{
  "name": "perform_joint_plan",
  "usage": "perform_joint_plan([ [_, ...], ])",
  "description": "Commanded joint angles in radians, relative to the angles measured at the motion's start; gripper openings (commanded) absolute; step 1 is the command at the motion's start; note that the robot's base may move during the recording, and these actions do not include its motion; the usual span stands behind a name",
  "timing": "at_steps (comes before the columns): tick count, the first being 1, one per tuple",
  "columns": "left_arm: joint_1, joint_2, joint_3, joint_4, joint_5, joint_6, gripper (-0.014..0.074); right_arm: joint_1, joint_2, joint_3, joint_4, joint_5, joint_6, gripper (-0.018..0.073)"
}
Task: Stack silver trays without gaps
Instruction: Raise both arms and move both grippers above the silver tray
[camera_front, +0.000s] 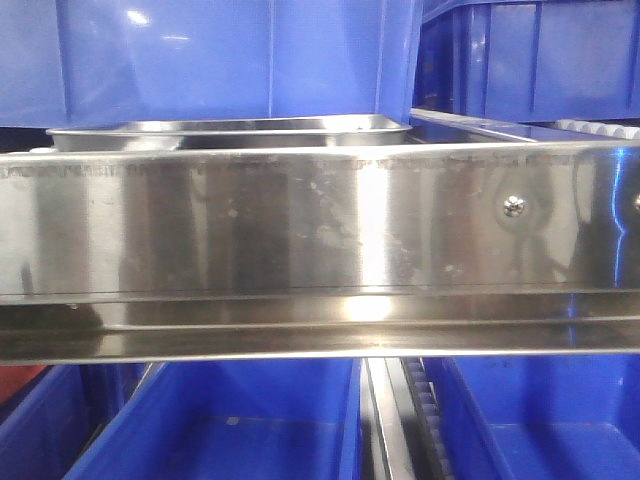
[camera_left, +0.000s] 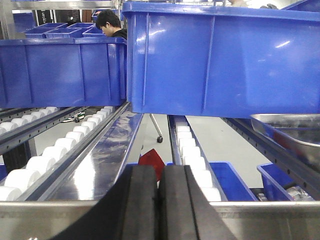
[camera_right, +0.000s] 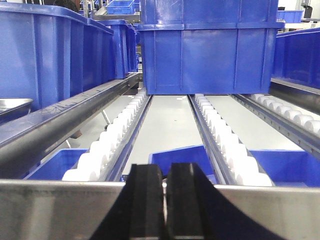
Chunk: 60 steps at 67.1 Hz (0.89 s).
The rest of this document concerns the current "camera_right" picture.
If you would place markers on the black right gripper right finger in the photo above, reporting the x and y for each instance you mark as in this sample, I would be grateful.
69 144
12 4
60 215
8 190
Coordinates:
196 210

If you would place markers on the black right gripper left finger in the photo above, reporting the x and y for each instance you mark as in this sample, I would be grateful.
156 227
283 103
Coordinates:
138 212

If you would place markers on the silver metal tray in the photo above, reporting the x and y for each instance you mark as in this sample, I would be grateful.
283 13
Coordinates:
10 107

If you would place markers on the lower blue bin middle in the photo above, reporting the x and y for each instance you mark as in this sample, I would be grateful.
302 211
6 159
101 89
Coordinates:
188 154

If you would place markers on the middle white roller track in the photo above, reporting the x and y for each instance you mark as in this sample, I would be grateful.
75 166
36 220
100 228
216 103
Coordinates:
232 162

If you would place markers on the white roller track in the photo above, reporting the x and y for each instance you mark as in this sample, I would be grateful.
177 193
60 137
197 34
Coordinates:
305 139
232 162
101 158

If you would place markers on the left white roller track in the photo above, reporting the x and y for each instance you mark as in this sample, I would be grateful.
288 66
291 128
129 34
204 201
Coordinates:
101 158

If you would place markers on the lower blue bin left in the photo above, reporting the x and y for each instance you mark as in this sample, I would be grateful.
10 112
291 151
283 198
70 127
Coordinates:
55 167

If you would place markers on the lower blue bin right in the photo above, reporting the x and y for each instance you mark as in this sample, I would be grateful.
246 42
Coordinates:
295 168

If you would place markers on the right white roller track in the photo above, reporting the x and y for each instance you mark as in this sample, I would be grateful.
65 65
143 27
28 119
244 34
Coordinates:
305 139

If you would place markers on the large blue bin centre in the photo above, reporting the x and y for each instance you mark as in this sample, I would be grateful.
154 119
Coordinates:
208 46

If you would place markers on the large blue bin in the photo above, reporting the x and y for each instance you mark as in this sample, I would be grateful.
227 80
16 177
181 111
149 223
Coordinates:
50 53
208 46

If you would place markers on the blue bin behind left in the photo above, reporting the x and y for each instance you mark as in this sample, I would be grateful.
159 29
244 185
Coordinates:
124 47

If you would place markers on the large blue bin left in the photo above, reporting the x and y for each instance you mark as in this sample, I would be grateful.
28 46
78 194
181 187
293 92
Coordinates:
50 53

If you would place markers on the blue bin far right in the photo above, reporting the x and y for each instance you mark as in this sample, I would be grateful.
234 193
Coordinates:
297 57

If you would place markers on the distant small blue bin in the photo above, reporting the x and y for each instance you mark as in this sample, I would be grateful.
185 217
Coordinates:
120 7

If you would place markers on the distant blue bin right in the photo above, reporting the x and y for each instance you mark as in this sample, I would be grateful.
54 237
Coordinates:
290 16

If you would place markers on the steel front rack rail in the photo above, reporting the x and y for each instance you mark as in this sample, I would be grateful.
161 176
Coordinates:
64 210

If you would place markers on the steel lane divider rail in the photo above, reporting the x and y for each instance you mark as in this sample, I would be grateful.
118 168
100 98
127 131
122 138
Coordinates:
27 140

